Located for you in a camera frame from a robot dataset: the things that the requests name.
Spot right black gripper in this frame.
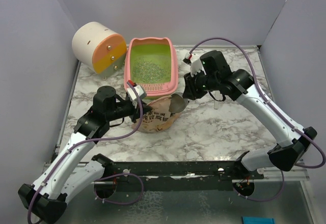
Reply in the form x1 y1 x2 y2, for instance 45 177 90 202
183 68 219 100

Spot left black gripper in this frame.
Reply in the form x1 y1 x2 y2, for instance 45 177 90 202
106 99 153 123

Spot clear plastic litter scoop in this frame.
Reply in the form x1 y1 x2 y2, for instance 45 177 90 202
169 93 189 114

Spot beige cat litter bag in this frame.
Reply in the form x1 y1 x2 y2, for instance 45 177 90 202
138 96 181 133

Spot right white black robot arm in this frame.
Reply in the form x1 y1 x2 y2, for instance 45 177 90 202
183 50 317 179

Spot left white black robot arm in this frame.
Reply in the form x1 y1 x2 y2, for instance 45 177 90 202
18 81 151 223

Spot green litter granules pile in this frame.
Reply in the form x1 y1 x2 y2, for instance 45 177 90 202
130 55 171 84

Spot pink green litter box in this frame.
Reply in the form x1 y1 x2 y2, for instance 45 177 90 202
124 37 178 99

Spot torn clear bag strip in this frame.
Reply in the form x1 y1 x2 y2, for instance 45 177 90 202
214 101 220 109

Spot cream orange cylindrical container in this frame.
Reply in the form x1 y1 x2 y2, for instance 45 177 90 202
72 21 127 78

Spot blue object at bottom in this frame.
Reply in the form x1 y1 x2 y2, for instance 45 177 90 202
242 216 275 224

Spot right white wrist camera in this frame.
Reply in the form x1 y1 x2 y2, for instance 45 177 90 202
183 53 203 77

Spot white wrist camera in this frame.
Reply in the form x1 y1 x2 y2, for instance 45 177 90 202
183 53 203 77
126 80 147 104

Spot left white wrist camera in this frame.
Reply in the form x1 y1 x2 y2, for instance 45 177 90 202
126 80 147 104

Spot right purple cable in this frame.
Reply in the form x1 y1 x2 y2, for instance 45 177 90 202
187 37 326 203

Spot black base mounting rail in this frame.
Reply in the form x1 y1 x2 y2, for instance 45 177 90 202
92 154 263 191

